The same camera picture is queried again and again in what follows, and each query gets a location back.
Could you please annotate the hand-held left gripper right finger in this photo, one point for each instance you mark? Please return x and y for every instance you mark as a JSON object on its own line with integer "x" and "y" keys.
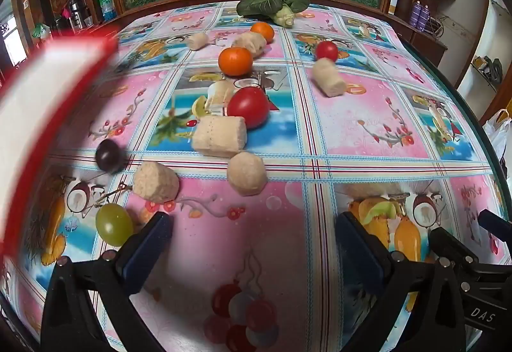
{"x": 360, "y": 252}

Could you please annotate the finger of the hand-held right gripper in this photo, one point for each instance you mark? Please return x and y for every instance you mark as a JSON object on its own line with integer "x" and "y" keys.
{"x": 454, "y": 246}
{"x": 496, "y": 222}

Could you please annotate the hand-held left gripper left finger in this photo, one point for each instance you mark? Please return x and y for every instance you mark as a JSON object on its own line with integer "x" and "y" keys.
{"x": 148, "y": 248}

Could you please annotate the green grape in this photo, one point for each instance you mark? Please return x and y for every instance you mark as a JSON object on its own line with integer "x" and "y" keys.
{"x": 114, "y": 224}

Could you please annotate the beige sugarcane piece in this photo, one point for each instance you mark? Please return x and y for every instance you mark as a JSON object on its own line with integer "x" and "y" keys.
{"x": 247, "y": 172}
{"x": 156, "y": 180}
{"x": 327, "y": 76}
{"x": 219, "y": 135}
{"x": 198, "y": 41}
{"x": 250, "y": 44}

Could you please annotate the dark purple grape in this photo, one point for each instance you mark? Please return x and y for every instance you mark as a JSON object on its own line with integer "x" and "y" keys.
{"x": 108, "y": 156}

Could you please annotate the red-rimmed white tray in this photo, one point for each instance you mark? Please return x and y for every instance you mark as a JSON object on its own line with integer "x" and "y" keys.
{"x": 40, "y": 116}

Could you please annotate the large red tomato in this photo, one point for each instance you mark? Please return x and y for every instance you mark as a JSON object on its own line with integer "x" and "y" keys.
{"x": 248, "y": 106}

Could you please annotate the small red tomato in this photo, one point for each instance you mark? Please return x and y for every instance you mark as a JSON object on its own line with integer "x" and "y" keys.
{"x": 327, "y": 51}

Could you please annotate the large orange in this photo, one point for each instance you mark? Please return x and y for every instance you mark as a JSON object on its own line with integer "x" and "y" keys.
{"x": 236, "y": 60}

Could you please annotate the small orange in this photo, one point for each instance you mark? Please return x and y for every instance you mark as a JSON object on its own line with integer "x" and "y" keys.
{"x": 264, "y": 31}

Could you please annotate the white plastic bag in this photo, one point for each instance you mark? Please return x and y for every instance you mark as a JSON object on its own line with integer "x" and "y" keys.
{"x": 500, "y": 136}

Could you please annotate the printed pink tablecloth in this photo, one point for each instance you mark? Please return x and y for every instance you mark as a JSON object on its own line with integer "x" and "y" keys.
{"x": 248, "y": 240}

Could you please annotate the purple bottle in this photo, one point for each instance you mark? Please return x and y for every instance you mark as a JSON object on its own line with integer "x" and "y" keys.
{"x": 416, "y": 14}
{"x": 424, "y": 17}

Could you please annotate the black thermos flask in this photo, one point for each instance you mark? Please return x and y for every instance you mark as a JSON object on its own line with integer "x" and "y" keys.
{"x": 76, "y": 10}

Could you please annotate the green plastic bottle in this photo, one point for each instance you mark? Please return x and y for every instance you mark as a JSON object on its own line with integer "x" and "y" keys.
{"x": 106, "y": 2}

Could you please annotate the green bok choy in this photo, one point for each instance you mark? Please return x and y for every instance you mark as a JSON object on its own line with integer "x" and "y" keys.
{"x": 272, "y": 2}

